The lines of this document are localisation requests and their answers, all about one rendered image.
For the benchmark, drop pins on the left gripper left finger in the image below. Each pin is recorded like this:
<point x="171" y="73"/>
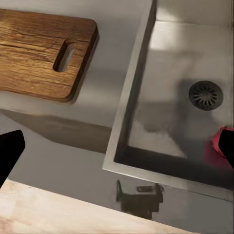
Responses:
<point x="12" y="145"/>

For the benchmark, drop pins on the vidalia onion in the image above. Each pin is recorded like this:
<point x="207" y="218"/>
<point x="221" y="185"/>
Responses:
<point x="216" y="140"/>

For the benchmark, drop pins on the drop in sink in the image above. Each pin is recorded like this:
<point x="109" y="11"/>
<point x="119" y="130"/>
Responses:
<point x="162" y="132"/>

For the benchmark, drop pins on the cutting board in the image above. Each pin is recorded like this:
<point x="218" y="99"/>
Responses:
<point x="31" y="48"/>

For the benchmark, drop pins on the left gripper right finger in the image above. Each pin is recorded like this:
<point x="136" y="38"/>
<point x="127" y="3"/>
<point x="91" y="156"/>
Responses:
<point x="226" y="145"/>

